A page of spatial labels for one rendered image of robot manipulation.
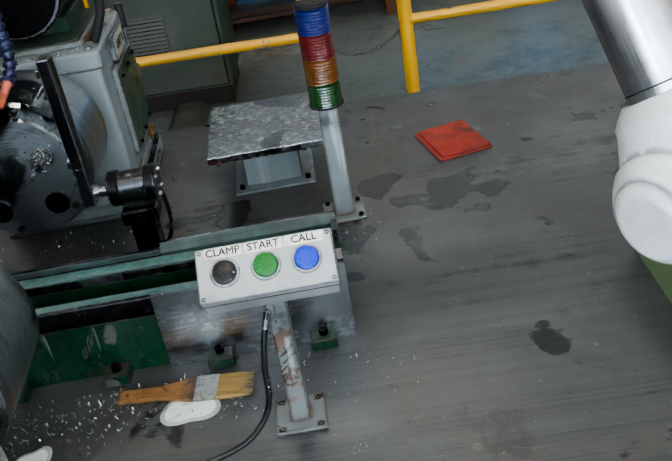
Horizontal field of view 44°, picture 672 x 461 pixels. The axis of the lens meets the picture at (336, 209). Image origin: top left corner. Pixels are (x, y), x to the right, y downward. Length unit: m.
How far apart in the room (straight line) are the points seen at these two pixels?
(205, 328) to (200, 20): 3.16
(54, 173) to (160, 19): 2.90
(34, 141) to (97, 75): 0.24
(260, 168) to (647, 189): 0.96
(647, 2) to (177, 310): 0.76
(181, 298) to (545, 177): 0.77
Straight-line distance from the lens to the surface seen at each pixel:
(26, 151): 1.49
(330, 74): 1.47
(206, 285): 1.02
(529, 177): 1.67
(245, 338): 1.30
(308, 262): 1.00
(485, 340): 1.27
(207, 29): 4.34
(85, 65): 1.66
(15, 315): 1.07
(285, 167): 1.75
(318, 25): 1.44
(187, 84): 4.45
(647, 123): 1.02
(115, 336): 1.32
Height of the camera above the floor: 1.61
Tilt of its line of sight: 29 degrees down
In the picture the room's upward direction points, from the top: 10 degrees counter-clockwise
